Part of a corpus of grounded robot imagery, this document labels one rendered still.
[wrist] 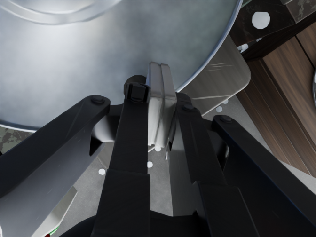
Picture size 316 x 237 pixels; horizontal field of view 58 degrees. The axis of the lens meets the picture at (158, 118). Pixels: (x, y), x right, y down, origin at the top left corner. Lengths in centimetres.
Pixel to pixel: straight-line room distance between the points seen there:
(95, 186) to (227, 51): 89
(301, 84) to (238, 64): 53
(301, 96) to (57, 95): 62
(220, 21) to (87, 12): 10
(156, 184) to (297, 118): 54
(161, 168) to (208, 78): 84
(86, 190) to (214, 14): 92
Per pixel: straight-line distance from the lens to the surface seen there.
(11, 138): 39
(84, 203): 110
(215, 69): 23
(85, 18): 23
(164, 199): 109
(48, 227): 44
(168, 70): 19
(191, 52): 23
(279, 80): 73
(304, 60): 76
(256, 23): 39
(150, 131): 15
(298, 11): 45
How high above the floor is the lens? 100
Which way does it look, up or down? 82 degrees down
